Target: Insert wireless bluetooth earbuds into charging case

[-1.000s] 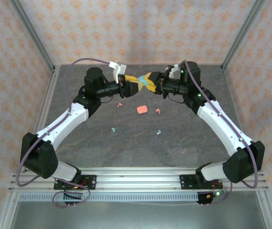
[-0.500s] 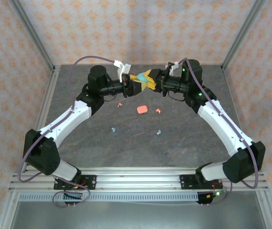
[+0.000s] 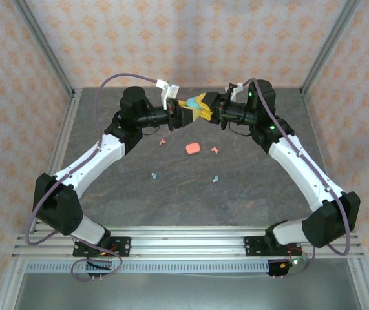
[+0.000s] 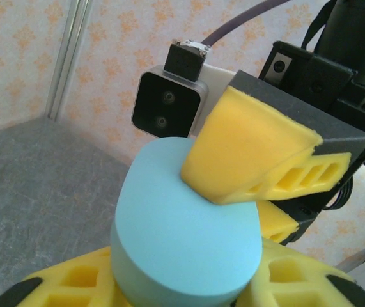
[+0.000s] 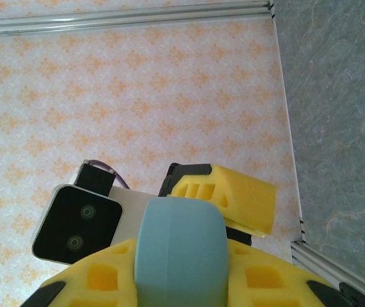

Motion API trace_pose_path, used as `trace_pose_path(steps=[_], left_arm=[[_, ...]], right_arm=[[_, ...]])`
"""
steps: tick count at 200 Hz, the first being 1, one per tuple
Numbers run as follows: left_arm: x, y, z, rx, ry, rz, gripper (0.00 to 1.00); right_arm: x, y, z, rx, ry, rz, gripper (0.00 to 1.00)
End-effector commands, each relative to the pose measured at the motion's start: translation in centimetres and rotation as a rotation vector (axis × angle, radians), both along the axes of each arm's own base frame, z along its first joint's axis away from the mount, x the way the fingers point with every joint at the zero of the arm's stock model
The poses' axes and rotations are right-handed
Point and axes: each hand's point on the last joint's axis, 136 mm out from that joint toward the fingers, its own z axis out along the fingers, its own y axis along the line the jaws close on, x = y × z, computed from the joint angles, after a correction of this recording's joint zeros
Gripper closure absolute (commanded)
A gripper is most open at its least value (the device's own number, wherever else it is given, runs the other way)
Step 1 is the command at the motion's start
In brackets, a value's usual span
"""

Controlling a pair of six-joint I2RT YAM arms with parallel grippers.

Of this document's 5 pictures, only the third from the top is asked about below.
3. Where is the grey metal sheet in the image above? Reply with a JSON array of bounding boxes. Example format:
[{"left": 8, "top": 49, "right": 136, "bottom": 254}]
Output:
[{"left": 14, "top": 271, "right": 363, "bottom": 310}]

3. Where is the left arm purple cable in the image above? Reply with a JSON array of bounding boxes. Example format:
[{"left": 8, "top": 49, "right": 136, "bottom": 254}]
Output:
[{"left": 25, "top": 73, "right": 159, "bottom": 282}]

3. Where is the grey slotted cable duct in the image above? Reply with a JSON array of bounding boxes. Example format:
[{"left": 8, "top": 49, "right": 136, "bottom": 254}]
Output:
[{"left": 25, "top": 260, "right": 271, "bottom": 274}]

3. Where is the aluminium frame post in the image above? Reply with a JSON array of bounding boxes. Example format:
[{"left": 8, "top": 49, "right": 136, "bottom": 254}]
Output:
[
  {"left": 12, "top": 0, "right": 77, "bottom": 98},
  {"left": 299, "top": 0, "right": 363, "bottom": 96}
]

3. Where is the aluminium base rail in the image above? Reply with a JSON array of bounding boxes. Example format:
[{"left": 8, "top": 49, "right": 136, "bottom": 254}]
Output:
[{"left": 11, "top": 225, "right": 365, "bottom": 261}]

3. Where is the aluminium side rail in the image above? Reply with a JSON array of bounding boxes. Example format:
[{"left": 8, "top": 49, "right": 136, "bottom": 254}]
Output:
[
  {"left": 0, "top": 88, "right": 83, "bottom": 310},
  {"left": 299, "top": 88, "right": 369, "bottom": 310}
]

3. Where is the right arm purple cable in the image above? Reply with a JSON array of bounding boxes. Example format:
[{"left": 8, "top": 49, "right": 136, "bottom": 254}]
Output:
[{"left": 240, "top": 77, "right": 352, "bottom": 279}]

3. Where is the black controller board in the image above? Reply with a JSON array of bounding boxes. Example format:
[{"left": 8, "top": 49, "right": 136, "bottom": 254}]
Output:
[
  {"left": 267, "top": 256, "right": 310, "bottom": 278},
  {"left": 85, "top": 258, "right": 114, "bottom": 279}
]

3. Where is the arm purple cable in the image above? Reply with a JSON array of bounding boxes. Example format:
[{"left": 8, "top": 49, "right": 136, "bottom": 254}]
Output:
[
  {"left": 240, "top": 77, "right": 352, "bottom": 279},
  {"left": 25, "top": 73, "right": 159, "bottom": 282}
]

